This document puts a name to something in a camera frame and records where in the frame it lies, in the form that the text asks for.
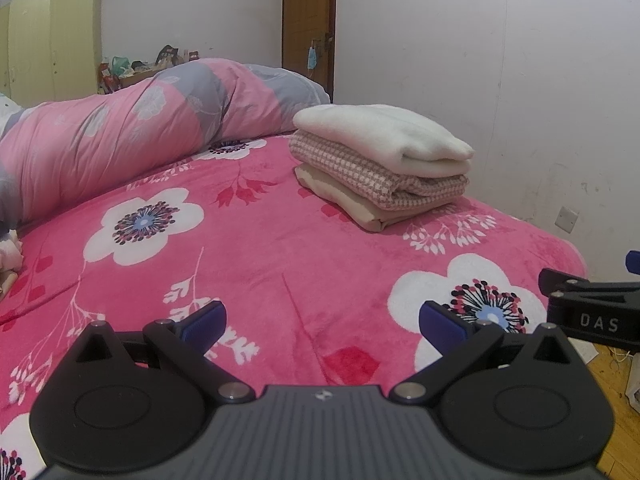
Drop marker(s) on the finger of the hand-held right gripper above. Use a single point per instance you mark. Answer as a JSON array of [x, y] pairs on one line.
[[560, 280], [635, 262]]

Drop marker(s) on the pink grey floral quilt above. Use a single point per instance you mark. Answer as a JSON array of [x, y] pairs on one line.
[[125, 130]]

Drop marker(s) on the green plastic bag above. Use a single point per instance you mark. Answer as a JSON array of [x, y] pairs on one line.
[[121, 66]]

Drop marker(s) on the dark handbag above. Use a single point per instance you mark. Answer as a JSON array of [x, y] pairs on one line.
[[169, 55]]

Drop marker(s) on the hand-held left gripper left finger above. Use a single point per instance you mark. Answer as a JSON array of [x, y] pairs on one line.
[[207, 327]]

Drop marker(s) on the pink floral bed blanket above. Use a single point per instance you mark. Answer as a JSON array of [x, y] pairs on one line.
[[300, 260]]

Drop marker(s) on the red bottle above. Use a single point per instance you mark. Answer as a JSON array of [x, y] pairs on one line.
[[105, 77]]

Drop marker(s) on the pink checked folded garment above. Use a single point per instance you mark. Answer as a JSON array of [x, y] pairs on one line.
[[350, 160]]

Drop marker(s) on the beige folded garment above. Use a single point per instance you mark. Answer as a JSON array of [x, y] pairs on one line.
[[370, 215]]

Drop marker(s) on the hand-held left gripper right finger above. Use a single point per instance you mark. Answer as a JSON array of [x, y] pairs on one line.
[[440, 327]]

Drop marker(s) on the pale pink white garment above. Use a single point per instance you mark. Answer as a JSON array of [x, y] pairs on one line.
[[7, 255]]

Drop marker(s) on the brown wooden door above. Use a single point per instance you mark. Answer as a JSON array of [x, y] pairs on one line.
[[305, 5]]

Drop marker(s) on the blue face mask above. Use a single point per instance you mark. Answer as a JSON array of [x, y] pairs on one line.
[[312, 59]]

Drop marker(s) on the white wall socket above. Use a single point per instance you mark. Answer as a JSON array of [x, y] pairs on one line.
[[567, 219]]

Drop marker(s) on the white fluffy sweater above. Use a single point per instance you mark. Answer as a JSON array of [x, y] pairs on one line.
[[380, 130]]

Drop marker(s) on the pale yellow wardrobe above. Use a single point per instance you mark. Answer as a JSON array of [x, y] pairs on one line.
[[50, 40]]

